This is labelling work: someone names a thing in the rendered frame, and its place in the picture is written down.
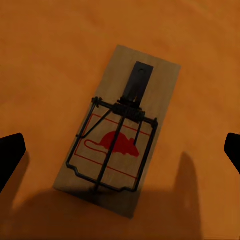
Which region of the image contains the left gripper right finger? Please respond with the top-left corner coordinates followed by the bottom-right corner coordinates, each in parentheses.
top-left (224, 133), bottom-right (240, 173)

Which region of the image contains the mousetrap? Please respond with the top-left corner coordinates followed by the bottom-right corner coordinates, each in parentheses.
top-left (52, 44), bottom-right (182, 219)

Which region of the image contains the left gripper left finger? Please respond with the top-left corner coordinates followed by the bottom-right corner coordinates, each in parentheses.
top-left (0, 133), bottom-right (26, 193)

